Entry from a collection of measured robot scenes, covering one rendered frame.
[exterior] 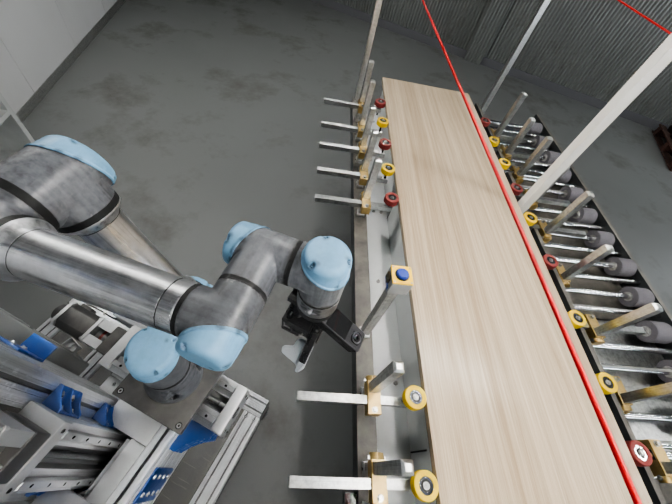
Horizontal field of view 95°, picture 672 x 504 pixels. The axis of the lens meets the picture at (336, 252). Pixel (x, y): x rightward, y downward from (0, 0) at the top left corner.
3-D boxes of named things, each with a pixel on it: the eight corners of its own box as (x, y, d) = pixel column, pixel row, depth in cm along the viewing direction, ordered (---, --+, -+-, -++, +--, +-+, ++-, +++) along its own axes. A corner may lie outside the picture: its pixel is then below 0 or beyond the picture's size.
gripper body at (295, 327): (298, 301, 69) (302, 273, 59) (332, 319, 68) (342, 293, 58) (280, 330, 64) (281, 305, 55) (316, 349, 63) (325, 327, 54)
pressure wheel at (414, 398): (407, 419, 114) (419, 414, 105) (391, 402, 117) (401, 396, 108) (419, 402, 118) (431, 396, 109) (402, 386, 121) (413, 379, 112)
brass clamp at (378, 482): (366, 503, 98) (371, 504, 94) (365, 452, 106) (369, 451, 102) (385, 503, 99) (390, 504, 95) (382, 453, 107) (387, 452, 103)
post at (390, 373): (358, 401, 130) (394, 371, 91) (357, 392, 132) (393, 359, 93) (366, 402, 130) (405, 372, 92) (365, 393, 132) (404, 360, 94)
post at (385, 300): (359, 337, 140) (389, 290, 104) (358, 327, 143) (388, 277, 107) (368, 338, 140) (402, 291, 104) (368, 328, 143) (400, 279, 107)
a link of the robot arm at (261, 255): (202, 261, 42) (278, 289, 41) (242, 207, 48) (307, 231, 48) (211, 289, 48) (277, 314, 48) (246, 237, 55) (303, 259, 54)
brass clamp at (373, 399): (363, 415, 114) (366, 413, 110) (362, 377, 122) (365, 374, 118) (379, 416, 115) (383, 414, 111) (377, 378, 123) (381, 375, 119)
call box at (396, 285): (385, 294, 103) (392, 282, 97) (384, 276, 107) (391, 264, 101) (405, 296, 104) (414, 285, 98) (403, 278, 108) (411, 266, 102)
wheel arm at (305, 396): (295, 402, 113) (296, 400, 110) (296, 392, 115) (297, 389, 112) (409, 408, 118) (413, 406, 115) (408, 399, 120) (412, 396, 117)
